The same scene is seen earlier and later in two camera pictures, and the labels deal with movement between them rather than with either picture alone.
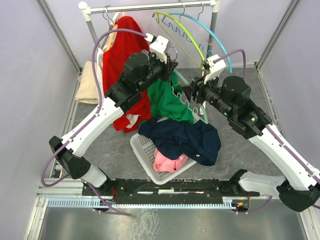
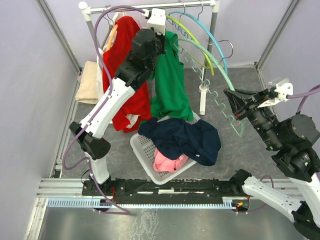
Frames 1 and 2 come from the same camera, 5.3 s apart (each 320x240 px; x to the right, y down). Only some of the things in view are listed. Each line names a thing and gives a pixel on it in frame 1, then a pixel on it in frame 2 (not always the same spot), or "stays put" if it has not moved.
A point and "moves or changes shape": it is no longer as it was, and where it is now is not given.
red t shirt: x=128 y=36 stays put
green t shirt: x=166 y=101 moves or changes shape
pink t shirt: x=162 y=164 stays put
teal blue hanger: x=198 y=21 → x=197 y=20
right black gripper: x=197 y=85 → x=240 y=102
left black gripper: x=169 y=67 → x=162 y=38
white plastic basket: x=144 y=145 stays put
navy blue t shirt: x=197 y=141 stays put
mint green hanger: x=186 y=103 → x=202 y=78
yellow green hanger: x=157 y=13 moves or changes shape
